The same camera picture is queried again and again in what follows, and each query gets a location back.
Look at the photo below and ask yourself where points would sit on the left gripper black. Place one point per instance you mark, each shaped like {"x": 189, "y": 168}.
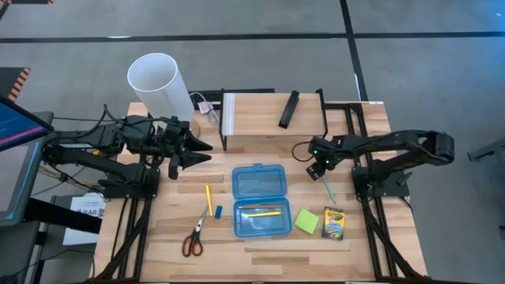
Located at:
{"x": 173, "y": 138}

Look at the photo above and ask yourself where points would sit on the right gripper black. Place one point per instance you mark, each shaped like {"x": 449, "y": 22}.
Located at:
{"x": 315, "y": 171}

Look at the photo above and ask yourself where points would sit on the teal pencil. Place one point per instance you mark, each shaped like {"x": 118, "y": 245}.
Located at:
{"x": 329, "y": 191}

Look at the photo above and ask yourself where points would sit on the yellow pencil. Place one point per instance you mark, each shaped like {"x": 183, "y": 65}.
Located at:
{"x": 208, "y": 199}
{"x": 266, "y": 214}

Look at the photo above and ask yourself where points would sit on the green sticky note pad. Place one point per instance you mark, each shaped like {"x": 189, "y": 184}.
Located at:
{"x": 307, "y": 221}

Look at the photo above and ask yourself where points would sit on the Crayola crayon box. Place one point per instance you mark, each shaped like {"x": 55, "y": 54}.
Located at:
{"x": 333, "y": 223}

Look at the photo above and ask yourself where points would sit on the blue translucent plastic pencil box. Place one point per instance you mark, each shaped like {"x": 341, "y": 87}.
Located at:
{"x": 260, "y": 185}

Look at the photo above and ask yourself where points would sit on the blue eraser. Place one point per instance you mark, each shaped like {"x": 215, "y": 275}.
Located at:
{"x": 218, "y": 211}

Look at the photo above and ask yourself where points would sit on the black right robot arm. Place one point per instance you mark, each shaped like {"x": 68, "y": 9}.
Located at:
{"x": 394, "y": 142}

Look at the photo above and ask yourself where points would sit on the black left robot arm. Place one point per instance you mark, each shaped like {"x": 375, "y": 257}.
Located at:
{"x": 98, "y": 163}

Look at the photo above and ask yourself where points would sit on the white power adapter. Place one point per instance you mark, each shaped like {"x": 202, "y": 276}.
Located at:
{"x": 205, "y": 107}

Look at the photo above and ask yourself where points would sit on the black oblong device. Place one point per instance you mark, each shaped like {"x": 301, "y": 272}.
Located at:
{"x": 289, "y": 109}

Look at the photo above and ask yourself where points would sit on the black power strip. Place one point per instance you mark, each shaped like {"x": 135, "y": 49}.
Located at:
{"x": 236, "y": 91}

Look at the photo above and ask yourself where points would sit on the white-shade lamp with wooden base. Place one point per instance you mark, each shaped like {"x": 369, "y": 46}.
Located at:
{"x": 158, "y": 87}

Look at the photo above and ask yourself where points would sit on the white printed paper sheet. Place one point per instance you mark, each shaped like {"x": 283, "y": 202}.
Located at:
{"x": 83, "y": 236}

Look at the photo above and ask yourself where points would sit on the black support beam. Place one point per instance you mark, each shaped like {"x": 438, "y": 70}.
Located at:
{"x": 63, "y": 215}

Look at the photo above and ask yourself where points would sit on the grey metal furniture leg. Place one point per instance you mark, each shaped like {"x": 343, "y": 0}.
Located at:
{"x": 489, "y": 150}

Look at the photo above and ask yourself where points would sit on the blue-screen monitor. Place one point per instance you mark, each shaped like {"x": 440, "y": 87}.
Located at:
{"x": 19, "y": 126}

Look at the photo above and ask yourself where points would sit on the grey display with blue rim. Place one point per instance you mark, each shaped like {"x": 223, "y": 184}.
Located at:
{"x": 16, "y": 185}

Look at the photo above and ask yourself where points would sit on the black hazard-striped floor plate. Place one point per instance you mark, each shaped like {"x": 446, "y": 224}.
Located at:
{"x": 12, "y": 83}

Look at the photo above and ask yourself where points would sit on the wooden shelf riser black frame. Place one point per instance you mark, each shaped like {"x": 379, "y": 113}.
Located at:
{"x": 268, "y": 114}

